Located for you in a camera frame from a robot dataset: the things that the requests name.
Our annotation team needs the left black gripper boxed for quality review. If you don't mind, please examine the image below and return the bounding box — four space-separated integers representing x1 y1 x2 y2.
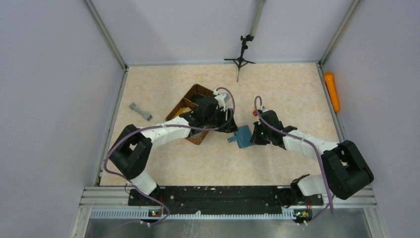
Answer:
204 107 238 133

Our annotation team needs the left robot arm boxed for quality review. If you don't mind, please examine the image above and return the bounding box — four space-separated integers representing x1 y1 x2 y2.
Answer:
107 93 237 205

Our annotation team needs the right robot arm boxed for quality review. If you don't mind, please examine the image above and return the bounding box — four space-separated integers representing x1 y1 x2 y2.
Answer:
250 109 374 204

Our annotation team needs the yellow card in basket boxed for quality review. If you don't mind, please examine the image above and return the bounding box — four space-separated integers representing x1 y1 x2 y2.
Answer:
174 107 191 117

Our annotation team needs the brown woven divided basket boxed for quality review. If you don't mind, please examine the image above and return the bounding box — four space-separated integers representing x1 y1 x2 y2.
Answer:
165 84 214 145

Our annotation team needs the black mini tripod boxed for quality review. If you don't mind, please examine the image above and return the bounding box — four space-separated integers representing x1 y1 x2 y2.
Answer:
223 34 256 82

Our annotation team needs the orange flashlight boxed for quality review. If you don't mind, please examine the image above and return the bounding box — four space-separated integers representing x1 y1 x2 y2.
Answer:
323 71 340 112

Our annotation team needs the grey plastic dumbbell part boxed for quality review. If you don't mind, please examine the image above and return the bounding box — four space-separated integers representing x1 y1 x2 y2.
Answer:
129 102 153 121

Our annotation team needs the grey vertical pole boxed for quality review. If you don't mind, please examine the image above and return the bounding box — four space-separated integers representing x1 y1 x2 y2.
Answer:
249 0 266 38

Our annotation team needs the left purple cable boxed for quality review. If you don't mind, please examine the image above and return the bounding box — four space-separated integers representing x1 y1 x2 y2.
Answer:
104 87 236 226

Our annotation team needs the purple cable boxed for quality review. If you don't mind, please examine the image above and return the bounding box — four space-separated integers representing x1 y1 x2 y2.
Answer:
254 95 335 216
104 87 236 226

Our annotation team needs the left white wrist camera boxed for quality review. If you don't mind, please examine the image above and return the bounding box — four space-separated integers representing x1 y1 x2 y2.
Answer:
213 91 231 111

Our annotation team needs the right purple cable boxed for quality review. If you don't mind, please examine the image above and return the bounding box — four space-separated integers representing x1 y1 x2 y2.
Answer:
254 95 335 216

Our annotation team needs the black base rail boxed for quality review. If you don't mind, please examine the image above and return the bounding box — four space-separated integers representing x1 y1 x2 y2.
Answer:
128 185 324 215

